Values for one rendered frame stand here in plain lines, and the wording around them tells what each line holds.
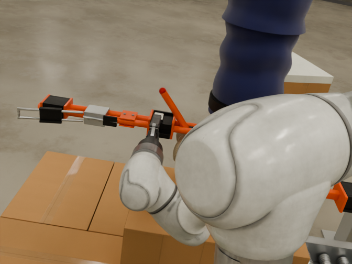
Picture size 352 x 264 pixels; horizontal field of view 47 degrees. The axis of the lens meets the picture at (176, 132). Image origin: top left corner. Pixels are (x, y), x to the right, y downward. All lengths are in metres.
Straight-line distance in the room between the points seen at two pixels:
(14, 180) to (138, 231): 1.95
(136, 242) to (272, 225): 0.93
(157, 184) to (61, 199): 1.14
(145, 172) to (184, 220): 0.15
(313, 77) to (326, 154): 2.50
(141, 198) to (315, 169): 0.57
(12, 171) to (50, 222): 1.37
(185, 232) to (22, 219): 1.09
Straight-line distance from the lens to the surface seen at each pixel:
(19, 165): 3.33
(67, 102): 1.36
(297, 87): 2.93
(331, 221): 3.33
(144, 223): 1.34
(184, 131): 1.29
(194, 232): 1.03
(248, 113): 0.44
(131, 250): 1.38
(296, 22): 1.14
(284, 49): 1.15
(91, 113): 1.32
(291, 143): 0.43
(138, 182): 0.95
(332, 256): 2.13
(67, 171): 2.27
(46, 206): 2.04
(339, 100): 0.55
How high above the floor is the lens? 1.82
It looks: 27 degrees down
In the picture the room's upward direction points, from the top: 9 degrees clockwise
